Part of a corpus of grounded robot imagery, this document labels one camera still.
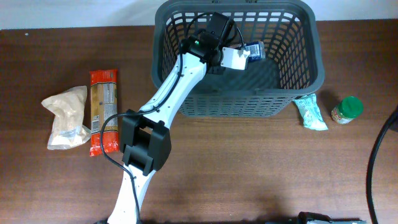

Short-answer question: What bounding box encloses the blue tissue box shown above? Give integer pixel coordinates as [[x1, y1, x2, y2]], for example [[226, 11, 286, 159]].
[[244, 41, 266, 62]]

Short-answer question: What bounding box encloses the grey plastic laundry basket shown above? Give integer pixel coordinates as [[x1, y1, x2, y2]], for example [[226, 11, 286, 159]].
[[147, 1, 325, 117]]

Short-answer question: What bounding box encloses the mint green snack packet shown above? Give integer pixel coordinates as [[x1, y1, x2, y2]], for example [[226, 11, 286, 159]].
[[293, 93, 328, 131]]

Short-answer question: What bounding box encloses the orange pasta package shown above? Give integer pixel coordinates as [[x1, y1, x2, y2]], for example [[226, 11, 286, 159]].
[[90, 69, 119, 157]]

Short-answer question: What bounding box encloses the green lidded glass jar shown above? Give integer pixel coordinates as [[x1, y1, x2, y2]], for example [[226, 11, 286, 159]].
[[331, 96, 364, 124]]

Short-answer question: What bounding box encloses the beige food pouch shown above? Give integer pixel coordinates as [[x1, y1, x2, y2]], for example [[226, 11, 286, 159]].
[[41, 86, 91, 150]]

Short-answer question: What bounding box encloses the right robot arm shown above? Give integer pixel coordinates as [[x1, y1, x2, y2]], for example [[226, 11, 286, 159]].
[[296, 212, 367, 224]]

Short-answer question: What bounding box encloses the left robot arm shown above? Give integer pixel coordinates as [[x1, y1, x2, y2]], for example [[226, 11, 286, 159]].
[[106, 12, 240, 223]]

